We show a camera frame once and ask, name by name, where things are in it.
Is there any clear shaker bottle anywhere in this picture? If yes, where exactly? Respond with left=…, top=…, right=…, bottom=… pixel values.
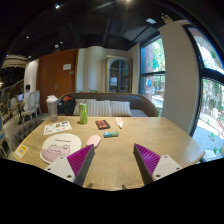
left=46, top=95, right=58, bottom=122

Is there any white sticker sheet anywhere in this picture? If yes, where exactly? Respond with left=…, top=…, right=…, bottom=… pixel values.
left=44, top=121, right=72, bottom=135

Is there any arched glass cabinet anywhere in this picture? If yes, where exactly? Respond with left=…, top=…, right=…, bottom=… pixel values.
left=105, top=56, right=132, bottom=93

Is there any round pink cartoon mouse pad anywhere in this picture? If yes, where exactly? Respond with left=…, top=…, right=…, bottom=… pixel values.
left=40, top=133, right=81, bottom=164

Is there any black backpack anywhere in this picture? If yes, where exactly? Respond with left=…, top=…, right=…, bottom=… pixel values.
left=57, top=95, right=76, bottom=116

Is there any striped cushion left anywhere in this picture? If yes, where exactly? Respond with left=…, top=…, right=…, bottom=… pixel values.
left=73, top=99, right=112, bottom=117

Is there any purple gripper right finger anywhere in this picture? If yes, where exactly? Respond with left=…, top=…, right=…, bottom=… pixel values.
left=133, top=144, right=182, bottom=185

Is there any grey tufted chair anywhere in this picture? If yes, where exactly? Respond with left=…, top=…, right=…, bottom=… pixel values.
left=11, top=118, right=43, bottom=151

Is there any green drink can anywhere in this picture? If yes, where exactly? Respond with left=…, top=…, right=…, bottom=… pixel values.
left=79, top=103, right=88, bottom=125

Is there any brown wooden door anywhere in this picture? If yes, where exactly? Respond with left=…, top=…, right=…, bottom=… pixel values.
left=37, top=49, right=79, bottom=113

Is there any yellow QR code card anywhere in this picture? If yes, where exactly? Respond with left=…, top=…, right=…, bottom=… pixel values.
left=15, top=144, right=28, bottom=158

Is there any striped cushion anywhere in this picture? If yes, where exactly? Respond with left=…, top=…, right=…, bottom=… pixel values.
left=111, top=101, right=132, bottom=117
left=73, top=99, right=112, bottom=117

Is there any white chair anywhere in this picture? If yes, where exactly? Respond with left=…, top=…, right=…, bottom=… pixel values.
left=21, top=92, right=38, bottom=119

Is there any green blue small pack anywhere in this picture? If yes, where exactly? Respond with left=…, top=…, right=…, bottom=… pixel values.
left=104, top=131, right=119, bottom=138

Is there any pink computer mouse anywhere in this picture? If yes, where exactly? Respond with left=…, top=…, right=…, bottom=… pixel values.
left=86, top=135, right=101, bottom=148

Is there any striped cushion right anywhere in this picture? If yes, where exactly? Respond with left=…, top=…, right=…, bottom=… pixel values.
left=111, top=101, right=132, bottom=117

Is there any seated person in white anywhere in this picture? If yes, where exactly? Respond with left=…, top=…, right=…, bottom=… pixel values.
left=22, top=84, right=30, bottom=111

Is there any black red card box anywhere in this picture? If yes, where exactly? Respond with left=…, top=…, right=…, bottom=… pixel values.
left=96, top=120, right=110, bottom=130

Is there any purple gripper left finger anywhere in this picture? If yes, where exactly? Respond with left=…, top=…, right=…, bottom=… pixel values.
left=45, top=144, right=95, bottom=186

